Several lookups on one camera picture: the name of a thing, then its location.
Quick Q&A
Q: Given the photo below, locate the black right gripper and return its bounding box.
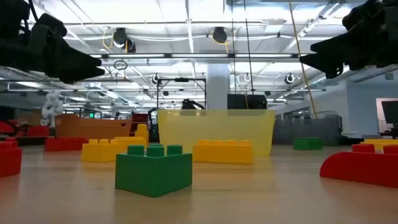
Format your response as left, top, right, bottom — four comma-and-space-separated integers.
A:
299, 6, 388, 79

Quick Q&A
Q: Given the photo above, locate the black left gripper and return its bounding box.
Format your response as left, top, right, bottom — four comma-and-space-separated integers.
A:
29, 24, 106, 85

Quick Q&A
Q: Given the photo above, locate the yellow toy brick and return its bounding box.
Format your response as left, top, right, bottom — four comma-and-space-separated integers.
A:
113, 136, 147, 149
134, 123, 149, 138
360, 138, 398, 153
81, 138, 127, 163

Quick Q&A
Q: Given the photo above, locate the green toy brick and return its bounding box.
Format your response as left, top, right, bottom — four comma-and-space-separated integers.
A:
114, 142, 193, 198
292, 137, 323, 151

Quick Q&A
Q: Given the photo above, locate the red curved toy brick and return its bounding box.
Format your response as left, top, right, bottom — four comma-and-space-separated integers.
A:
319, 143, 398, 189

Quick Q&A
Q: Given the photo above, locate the orange-yellow toy brick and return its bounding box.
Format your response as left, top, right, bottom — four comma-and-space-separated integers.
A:
192, 139, 254, 166

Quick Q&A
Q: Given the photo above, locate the white robot figure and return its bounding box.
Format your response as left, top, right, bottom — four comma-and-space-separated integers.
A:
41, 90, 64, 128

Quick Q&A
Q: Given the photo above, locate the orange plastic bin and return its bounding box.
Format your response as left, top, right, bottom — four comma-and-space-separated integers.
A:
55, 113, 133, 141

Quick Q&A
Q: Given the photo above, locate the cardboard box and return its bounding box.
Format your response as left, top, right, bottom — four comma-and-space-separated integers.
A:
17, 108, 43, 127

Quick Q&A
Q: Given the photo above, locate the grey translucent plastic bin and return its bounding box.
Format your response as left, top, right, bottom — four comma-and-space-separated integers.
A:
272, 114, 343, 146

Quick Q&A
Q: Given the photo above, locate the red bulky object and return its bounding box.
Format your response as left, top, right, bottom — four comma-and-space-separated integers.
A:
0, 119, 19, 136
26, 125, 50, 138

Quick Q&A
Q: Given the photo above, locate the red cabinet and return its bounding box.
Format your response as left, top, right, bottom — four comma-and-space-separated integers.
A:
130, 113, 149, 133

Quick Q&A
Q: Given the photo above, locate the black monitor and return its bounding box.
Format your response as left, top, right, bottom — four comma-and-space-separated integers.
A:
226, 94, 267, 110

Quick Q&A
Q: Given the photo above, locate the white building pillar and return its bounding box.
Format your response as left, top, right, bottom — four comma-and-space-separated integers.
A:
206, 63, 231, 110

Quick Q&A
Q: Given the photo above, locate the long ceiling light bar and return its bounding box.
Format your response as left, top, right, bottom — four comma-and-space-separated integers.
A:
90, 52, 308, 60

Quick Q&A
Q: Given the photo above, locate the yellow translucent plastic bin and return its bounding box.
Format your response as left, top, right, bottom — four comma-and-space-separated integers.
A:
157, 108, 276, 157

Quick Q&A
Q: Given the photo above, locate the black hanging cable ring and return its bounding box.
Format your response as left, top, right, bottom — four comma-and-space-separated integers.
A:
113, 59, 128, 71

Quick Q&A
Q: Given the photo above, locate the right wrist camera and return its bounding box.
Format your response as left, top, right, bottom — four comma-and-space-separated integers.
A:
341, 8, 364, 31

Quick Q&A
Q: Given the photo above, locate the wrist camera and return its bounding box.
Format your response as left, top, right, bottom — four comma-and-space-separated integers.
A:
341, 8, 364, 31
36, 12, 68, 39

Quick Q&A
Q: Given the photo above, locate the yellow hanging cable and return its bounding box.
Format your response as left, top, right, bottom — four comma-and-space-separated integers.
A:
288, 0, 318, 119

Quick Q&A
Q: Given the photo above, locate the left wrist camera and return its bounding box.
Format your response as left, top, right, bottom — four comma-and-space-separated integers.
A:
36, 12, 68, 39

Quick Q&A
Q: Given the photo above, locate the black wall screen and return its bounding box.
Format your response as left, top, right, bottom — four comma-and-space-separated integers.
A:
381, 100, 398, 125

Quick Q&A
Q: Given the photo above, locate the black hanging cable with coil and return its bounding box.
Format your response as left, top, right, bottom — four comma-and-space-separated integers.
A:
243, 0, 254, 95

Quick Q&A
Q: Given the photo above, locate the black aluminium table frame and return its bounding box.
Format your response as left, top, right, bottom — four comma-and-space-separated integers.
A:
15, 135, 374, 146

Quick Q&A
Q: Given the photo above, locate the black metal rig frame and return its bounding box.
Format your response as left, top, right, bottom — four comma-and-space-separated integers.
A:
156, 77, 207, 110

